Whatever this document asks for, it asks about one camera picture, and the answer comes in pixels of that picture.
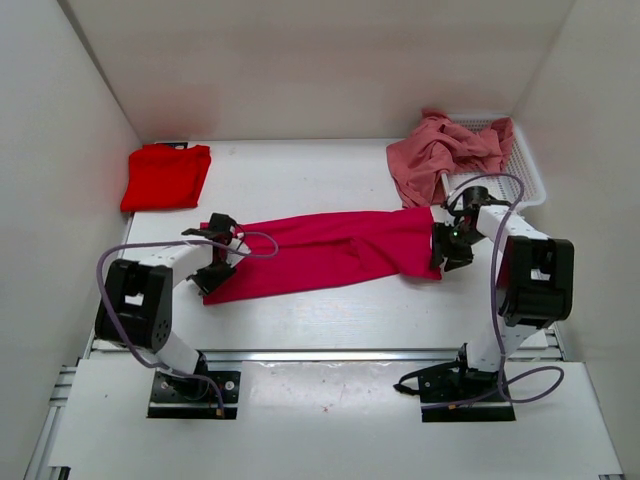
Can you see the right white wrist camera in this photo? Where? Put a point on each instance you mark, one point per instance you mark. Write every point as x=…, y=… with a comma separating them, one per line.
x=441, y=215

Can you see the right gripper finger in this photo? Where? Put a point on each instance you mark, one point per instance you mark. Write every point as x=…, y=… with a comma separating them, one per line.
x=439, y=238
x=457, y=260

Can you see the white plastic basket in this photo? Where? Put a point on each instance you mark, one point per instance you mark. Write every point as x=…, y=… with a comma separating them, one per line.
x=521, y=165

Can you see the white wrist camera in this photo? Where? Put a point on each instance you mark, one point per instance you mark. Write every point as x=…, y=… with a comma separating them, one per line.
x=238, y=246
x=441, y=215

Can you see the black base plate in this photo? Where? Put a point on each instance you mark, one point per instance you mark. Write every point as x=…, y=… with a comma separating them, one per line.
x=175, y=398
x=449, y=393

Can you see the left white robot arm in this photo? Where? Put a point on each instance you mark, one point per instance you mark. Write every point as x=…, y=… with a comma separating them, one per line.
x=137, y=283

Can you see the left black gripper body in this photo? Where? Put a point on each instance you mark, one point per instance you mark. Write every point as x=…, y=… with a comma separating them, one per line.
x=205, y=274

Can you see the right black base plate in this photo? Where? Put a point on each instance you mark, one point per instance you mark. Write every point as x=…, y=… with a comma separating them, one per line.
x=449, y=393

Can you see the red t shirt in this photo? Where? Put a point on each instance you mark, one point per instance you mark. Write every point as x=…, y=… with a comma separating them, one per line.
x=163, y=178

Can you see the magenta t shirt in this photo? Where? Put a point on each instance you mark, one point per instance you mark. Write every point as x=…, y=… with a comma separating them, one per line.
x=330, y=250

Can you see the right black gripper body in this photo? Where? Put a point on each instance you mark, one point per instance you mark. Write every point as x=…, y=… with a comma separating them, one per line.
x=451, y=245

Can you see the light pink t shirt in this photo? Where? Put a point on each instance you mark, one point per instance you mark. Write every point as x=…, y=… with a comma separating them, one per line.
x=439, y=146

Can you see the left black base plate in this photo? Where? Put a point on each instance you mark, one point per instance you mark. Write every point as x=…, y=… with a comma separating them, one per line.
x=175, y=398

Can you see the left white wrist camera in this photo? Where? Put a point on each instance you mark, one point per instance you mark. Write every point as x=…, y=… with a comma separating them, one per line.
x=238, y=246

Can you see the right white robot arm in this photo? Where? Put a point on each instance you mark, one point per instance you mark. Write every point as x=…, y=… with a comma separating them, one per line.
x=531, y=275

